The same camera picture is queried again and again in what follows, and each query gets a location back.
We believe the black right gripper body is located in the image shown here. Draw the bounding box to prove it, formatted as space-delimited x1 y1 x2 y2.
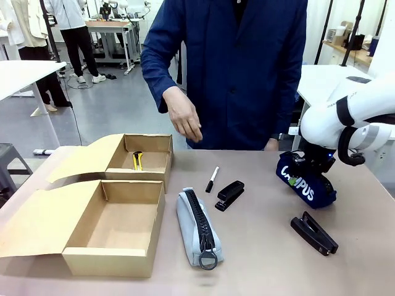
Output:
301 147 336 175

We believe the navy Campus pencil case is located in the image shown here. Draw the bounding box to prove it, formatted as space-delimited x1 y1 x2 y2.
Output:
275 150 338 210

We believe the large black stapler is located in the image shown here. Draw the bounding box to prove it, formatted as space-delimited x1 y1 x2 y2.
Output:
289 211 339 257

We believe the person's left forearm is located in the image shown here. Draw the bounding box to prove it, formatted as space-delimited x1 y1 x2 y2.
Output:
271 70 306 136

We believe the person's right forearm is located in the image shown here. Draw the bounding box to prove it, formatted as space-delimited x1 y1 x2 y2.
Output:
141 39 186 114

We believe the small cardboard box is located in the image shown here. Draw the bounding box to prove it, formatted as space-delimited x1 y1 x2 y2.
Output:
46 133 174 194

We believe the large open cardboard box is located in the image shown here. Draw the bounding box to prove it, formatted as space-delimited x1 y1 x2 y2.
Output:
0 179 166 278

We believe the person's right hand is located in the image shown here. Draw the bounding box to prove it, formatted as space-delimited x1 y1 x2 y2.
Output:
162 86 204 143

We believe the small black stapler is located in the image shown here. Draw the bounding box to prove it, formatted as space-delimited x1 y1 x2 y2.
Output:
214 181 246 212

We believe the black white marker pen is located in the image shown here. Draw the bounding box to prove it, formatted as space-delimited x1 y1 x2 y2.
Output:
205 166 220 194

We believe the person's blue jacket torso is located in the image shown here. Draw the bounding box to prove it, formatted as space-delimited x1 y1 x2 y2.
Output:
141 0 309 152

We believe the wooden shelf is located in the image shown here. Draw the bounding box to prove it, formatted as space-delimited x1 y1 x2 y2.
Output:
322 39 373 67

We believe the grey zipper pencil case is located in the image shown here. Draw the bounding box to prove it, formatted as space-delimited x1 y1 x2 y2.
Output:
175 187 225 271

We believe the dark blue bottle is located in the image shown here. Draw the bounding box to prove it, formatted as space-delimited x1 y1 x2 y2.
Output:
368 35 380 58

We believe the brown cardboard carton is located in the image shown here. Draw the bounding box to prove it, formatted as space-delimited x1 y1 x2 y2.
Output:
331 20 354 46

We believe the black light stand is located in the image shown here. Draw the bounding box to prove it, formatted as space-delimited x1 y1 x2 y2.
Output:
339 0 364 68

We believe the yellow utility knife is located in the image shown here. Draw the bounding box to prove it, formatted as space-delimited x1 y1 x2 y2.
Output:
132 150 144 171

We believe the background workbench with board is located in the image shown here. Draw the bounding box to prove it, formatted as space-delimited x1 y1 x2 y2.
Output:
85 18 141 76

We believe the bystander in white jacket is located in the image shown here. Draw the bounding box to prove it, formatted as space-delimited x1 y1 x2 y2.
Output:
44 0 107 84

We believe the black tripod pole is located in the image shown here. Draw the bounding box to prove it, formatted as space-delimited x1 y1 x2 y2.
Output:
38 0 62 63

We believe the grey metal stool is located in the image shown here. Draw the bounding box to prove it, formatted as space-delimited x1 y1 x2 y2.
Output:
0 143 33 198

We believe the white side table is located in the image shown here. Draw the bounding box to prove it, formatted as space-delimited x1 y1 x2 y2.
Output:
0 60 67 148

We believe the bystander in cream coat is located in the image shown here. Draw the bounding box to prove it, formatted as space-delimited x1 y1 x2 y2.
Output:
10 0 73 112

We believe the black braided cable bundle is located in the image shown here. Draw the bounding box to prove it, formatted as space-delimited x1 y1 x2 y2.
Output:
336 125 367 167

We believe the black velcro strap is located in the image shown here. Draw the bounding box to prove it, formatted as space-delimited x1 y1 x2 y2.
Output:
335 96 356 127

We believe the black floor cable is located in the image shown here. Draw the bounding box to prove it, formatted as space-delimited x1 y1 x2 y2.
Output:
58 72 90 146

